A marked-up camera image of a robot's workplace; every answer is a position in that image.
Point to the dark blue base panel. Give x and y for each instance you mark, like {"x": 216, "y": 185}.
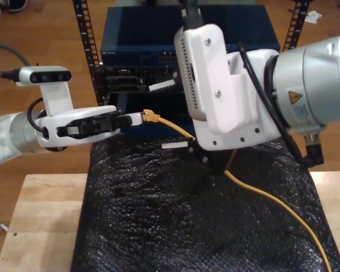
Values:
{"x": 147, "y": 131}

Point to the black perforated rack post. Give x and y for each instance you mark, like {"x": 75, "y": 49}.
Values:
{"x": 82, "y": 31}
{"x": 299, "y": 28}

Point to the white crumpled paper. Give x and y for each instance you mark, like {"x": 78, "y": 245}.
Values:
{"x": 313, "y": 17}

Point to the black rack server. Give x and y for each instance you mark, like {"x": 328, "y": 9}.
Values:
{"x": 158, "y": 73}

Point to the person's dark blue shoe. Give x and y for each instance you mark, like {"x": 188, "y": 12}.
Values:
{"x": 17, "y": 5}

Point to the black bubble wrap mat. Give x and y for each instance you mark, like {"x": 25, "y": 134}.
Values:
{"x": 158, "y": 226}

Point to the blue network switch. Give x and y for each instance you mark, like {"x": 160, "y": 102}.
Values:
{"x": 144, "y": 28}

